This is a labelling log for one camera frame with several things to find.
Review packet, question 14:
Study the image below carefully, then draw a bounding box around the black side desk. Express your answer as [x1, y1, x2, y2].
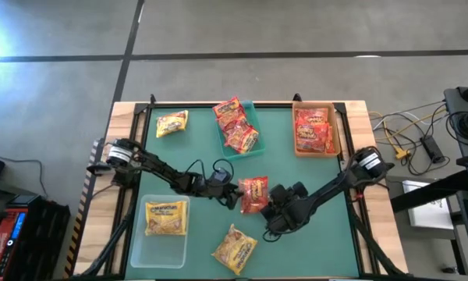
[443, 86, 468, 281]

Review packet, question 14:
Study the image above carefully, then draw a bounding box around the orange plastic bin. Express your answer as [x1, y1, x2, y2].
[291, 100, 342, 159]

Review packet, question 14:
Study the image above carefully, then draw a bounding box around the orange Maruchan noodle pack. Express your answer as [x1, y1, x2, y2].
[237, 175, 270, 215]
[295, 121, 329, 154]
[296, 108, 330, 126]
[325, 123, 337, 155]

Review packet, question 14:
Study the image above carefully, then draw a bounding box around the yellow black hazard tape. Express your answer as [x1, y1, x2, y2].
[63, 137, 106, 279]

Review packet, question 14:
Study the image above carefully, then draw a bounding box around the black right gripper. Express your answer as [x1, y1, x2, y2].
[258, 197, 317, 235]

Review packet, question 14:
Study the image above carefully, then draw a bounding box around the green table mat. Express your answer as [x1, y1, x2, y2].
[124, 105, 360, 279]

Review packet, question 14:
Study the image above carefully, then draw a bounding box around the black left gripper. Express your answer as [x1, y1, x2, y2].
[194, 177, 246, 211]

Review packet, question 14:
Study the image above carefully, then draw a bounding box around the teal plastic bin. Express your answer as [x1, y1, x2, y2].
[211, 99, 268, 162]

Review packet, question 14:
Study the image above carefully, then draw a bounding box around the black coiled cable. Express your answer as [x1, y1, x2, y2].
[445, 110, 468, 148]

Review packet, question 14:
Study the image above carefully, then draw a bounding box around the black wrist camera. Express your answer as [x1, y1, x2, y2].
[207, 167, 235, 185]
[270, 181, 310, 204]

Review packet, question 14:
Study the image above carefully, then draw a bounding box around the yellow cable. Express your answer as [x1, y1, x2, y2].
[370, 108, 449, 160]

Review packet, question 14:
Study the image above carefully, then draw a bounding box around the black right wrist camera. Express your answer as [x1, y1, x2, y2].
[270, 181, 310, 204]

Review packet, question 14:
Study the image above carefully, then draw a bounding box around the black plastic crate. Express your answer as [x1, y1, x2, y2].
[7, 194, 72, 281]

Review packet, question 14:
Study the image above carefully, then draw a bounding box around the clear plastic bin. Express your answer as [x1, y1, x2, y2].
[129, 194, 191, 270]

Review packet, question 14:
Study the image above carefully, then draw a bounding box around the red equipment case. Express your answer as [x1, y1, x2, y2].
[0, 194, 28, 281]

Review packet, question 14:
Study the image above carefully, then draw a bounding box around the black diagonal beam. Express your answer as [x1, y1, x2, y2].
[389, 169, 468, 215]

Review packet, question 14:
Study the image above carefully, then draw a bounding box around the yellow Maruchan noodle pack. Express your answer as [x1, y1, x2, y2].
[211, 222, 259, 276]
[154, 109, 190, 139]
[144, 200, 190, 237]

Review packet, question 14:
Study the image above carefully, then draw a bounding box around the grey floor cable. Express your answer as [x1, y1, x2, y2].
[0, 126, 48, 199]

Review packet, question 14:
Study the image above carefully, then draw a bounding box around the black aluminium table frame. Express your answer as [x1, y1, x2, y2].
[72, 92, 409, 281]

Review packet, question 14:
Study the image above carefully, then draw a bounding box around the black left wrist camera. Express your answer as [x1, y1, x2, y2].
[207, 167, 235, 185]

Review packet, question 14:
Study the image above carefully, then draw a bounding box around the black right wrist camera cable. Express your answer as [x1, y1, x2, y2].
[261, 228, 297, 244]

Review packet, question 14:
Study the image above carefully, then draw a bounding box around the white cardboard box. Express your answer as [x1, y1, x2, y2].
[401, 179, 456, 231]

